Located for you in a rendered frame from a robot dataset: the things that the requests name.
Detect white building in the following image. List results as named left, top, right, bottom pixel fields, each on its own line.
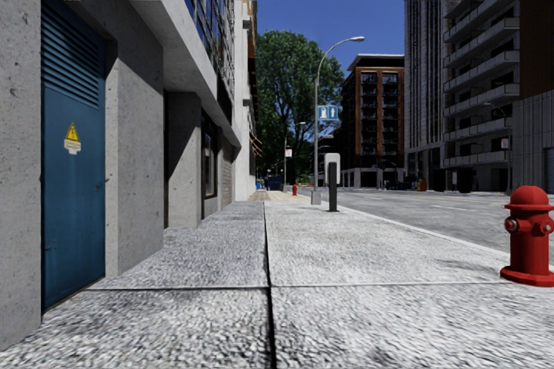
left=232, top=0, right=263, bottom=202

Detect trees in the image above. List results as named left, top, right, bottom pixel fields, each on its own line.
left=255, top=30, right=345, bottom=185

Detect red brick building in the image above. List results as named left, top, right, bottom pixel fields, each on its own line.
left=333, top=54, right=405, bottom=189

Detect glass tower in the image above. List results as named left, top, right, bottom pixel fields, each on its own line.
left=403, top=0, right=448, bottom=190

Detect pale concrete building with balconies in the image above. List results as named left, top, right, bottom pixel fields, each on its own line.
left=442, top=0, right=554, bottom=193

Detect grey panelled building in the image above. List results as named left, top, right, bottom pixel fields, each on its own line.
left=512, top=84, right=554, bottom=195

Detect white box on a post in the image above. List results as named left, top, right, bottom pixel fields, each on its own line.
left=324, top=153, right=342, bottom=213

